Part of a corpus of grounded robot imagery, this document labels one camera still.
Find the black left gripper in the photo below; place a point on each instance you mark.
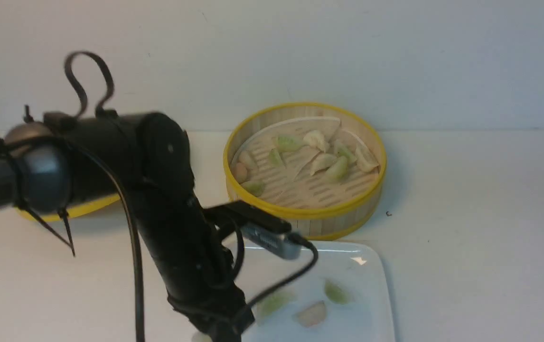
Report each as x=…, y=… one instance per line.
x=223, y=314

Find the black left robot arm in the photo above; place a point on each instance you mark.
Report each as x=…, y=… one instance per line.
x=145, y=158

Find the green dumpling left on plate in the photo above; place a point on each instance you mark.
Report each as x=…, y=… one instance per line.
x=273, y=303

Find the green dumpling on plate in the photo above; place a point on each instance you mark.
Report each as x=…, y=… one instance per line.
x=336, y=293
x=273, y=303

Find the pink dumpling on plate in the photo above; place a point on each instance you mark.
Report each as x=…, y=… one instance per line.
x=312, y=315

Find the green dumpling right on plate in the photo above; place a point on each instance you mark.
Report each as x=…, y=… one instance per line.
x=336, y=293

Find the white square ceramic plate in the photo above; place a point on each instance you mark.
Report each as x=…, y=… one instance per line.
x=368, y=318

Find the pink dumpling steamer left edge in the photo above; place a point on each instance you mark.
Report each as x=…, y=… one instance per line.
x=240, y=172

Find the white dumpling steamer left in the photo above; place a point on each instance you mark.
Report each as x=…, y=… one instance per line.
x=246, y=158

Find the white dumpling steamer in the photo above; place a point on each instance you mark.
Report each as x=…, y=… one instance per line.
x=365, y=160
x=321, y=162
x=246, y=158
x=317, y=140

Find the small green dumpling steamer centre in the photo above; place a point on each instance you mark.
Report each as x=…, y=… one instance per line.
x=275, y=159

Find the yellow rimmed woven steamer lid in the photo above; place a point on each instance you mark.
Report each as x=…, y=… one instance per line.
x=77, y=211

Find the green dumpling steamer top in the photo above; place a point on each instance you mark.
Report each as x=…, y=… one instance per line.
x=286, y=143

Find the yellow rimmed bamboo steamer basket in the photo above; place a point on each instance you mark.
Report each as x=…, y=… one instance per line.
x=317, y=209

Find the white dumpling steamer centre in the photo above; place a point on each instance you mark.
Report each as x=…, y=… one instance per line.
x=321, y=162

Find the white dumpling steamer top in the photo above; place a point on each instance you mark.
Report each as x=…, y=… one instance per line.
x=317, y=140

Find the white dumpling steamer far right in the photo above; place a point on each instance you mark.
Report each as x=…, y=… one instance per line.
x=365, y=160

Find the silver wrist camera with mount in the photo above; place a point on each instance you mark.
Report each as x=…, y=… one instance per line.
x=260, y=227

